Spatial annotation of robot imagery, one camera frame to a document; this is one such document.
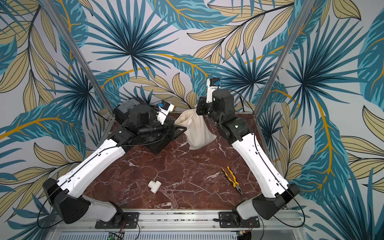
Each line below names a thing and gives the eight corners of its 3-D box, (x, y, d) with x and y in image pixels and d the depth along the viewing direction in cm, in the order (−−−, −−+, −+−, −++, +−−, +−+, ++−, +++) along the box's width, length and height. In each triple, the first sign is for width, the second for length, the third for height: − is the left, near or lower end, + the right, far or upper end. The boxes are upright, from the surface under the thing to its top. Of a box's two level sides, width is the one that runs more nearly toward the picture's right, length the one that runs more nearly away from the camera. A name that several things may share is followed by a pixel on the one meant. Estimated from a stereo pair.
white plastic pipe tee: (146, 189, 85) (145, 187, 82) (153, 179, 89) (152, 177, 86) (155, 194, 84) (154, 192, 81) (161, 184, 87) (160, 182, 84)
